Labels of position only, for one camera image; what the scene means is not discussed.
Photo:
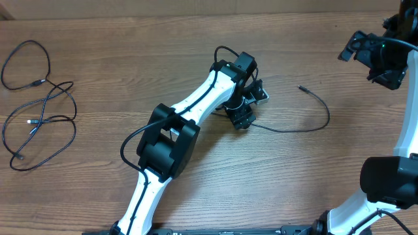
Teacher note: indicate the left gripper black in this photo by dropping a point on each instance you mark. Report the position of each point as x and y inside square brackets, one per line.
[242, 117]

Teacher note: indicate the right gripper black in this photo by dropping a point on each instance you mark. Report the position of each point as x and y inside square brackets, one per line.
[392, 79]

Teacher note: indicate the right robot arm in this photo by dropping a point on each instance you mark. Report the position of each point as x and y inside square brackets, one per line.
[387, 184]

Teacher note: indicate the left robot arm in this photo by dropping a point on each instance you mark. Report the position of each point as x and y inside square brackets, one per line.
[170, 136]

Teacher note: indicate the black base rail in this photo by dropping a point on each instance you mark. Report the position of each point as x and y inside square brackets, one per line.
[284, 230]

